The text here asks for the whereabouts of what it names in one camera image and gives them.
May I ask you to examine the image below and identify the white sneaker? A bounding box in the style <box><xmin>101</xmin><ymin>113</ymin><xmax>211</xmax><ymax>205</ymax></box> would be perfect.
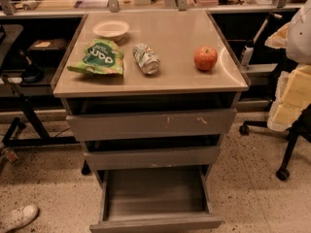
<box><xmin>0</xmin><ymin>205</ymin><xmax>39</xmax><ymax>233</ymax></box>

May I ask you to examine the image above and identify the red apple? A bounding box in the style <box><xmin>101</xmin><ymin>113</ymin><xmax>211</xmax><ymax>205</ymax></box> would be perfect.
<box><xmin>193</xmin><ymin>47</ymin><xmax>218</xmax><ymax>71</ymax></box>

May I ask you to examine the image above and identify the grey bottom drawer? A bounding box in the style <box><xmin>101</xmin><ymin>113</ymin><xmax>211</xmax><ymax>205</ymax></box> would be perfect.
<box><xmin>89</xmin><ymin>166</ymin><xmax>223</xmax><ymax>233</ymax></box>

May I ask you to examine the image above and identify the black table frame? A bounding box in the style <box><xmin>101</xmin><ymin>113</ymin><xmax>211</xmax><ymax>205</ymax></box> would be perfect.
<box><xmin>0</xmin><ymin>24</ymin><xmax>77</xmax><ymax>150</ymax></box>

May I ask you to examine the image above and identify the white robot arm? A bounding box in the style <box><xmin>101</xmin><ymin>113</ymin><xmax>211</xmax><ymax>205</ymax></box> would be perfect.
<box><xmin>264</xmin><ymin>0</ymin><xmax>311</xmax><ymax>132</ymax></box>

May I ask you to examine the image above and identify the black office chair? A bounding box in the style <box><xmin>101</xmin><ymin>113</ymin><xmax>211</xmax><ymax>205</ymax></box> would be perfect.
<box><xmin>239</xmin><ymin>103</ymin><xmax>311</xmax><ymax>182</ymax></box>

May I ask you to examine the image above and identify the grey drawer cabinet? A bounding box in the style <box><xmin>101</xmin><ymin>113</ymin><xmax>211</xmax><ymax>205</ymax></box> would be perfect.
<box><xmin>51</xmin><ymin>10</ymin><xmax>251</xmax><ymax>177</ymax></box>

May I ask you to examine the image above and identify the grey drawer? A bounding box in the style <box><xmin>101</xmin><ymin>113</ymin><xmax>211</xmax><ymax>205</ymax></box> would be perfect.
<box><xmin>67</xmin><ymin>94</ymin><xmax>236</xmax><ymax>141</ymax></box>
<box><xmin>89</xmin><ymin>166</ymin><xmax>223</xmax><ymax>233</ymax></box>
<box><xmin>85</xmin><ymin>135</ymin><xmax>220</xmax><ymax>171</ymax></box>

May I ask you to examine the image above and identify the crushed soda can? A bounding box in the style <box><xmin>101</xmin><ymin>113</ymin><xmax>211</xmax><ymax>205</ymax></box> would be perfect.
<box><xmin>132</xmin><ymin>43</ymin><xmax>159</xmax><ymax>75</ymax></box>

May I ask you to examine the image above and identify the grey middle drawer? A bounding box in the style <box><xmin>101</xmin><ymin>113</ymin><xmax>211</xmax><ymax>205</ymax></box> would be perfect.
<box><xmin>85</xmin><ymin>135</ymin><xmax>220</xmax><ymax>171</ymax></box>

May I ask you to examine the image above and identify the green chip bag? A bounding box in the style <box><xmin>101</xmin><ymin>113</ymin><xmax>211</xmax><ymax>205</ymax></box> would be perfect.
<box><xmin>67</xmin><ymin>39</ymin><xmax>123</xmax><ymax>75</ymax></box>

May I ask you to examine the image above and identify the white paper bowl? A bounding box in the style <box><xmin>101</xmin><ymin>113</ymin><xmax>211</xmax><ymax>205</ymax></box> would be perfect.
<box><xmin>93</xmin><ymin>20</ymin><xmax>129</xmax><ymax>42</ymax></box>

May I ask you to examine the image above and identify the grey top drawer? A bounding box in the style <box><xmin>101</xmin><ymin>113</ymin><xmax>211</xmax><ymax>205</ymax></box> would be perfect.
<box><xmin>67</xmin><ymin>94</ymin><xmax>236</xmax><ymax>141</ymax></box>

